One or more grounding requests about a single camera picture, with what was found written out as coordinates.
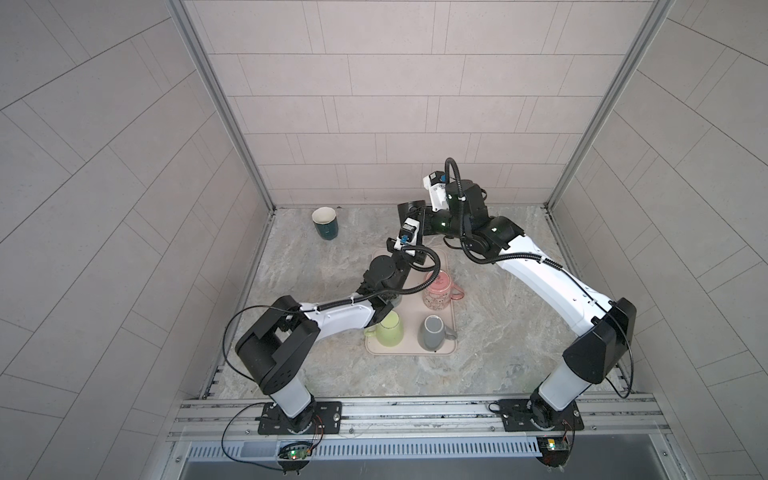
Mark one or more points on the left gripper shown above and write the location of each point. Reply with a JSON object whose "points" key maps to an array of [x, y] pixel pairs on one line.
{"points": [[414, 257]]}

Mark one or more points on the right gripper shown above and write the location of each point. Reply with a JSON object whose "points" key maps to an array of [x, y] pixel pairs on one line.
{"points": [[425, 219]]}

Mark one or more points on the dark green mug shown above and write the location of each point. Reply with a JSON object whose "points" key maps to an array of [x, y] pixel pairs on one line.
{"points": [[326, 222]]}

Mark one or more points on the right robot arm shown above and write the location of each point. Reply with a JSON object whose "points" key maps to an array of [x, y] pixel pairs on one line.
{"points": [[603, 327]]}

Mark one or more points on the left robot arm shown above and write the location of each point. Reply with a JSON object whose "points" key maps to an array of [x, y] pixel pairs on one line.
{"points": [[274, 348]]}

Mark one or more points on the pink patterned mug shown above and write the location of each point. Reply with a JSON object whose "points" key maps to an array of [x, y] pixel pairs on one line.
{"points": [[442, 292]]}

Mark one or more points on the light green mug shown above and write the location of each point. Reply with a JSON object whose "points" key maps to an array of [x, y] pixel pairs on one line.
{"points": [[389, 332]]}

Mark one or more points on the grey mug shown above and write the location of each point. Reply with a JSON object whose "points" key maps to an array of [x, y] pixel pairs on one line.
{"points": [[434, 333]]}

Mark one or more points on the beige tray mat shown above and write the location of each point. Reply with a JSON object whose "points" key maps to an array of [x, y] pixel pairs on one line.
{"points": [[413, 312]]}

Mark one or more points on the left circuit board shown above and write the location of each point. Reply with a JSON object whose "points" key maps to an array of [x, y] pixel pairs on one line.
{"points": [[297, 451]]}

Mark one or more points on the circuit board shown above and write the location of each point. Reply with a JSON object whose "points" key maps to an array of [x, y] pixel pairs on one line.
{"points": [[297, 451], [555, 452]]}

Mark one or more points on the right circuit board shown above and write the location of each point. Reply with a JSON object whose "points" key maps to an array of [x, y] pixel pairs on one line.
{"points": [[555, 452]]}

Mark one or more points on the white ventilation grille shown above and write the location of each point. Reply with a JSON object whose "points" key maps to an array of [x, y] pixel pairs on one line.
{"points": [[346, 449]]}

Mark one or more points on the right corner metal profile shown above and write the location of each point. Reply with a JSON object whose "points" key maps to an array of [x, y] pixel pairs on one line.
{"points": [[647, 32]]}

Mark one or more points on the corner metal profile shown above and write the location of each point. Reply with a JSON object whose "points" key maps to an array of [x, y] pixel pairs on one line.
{"points": [[192, 40], [647, 32]]}

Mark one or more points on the left corner metal profile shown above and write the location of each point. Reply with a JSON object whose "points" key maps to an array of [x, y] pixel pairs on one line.
{"points": [[192, 40]]}

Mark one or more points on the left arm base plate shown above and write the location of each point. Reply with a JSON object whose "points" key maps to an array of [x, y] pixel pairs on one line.
{"points": [[316, 417]]}

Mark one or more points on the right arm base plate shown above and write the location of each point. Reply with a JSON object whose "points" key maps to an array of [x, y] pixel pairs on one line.
{"points": [[517, 416]]}

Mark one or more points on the aluminium mounting rail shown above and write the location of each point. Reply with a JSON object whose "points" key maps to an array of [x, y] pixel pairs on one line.
{"points": [[403, 417]]}

